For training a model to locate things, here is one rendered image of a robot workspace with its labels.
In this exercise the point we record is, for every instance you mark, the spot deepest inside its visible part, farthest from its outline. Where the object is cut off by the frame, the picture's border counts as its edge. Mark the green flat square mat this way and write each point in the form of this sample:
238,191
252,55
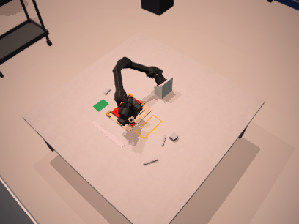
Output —
100,105

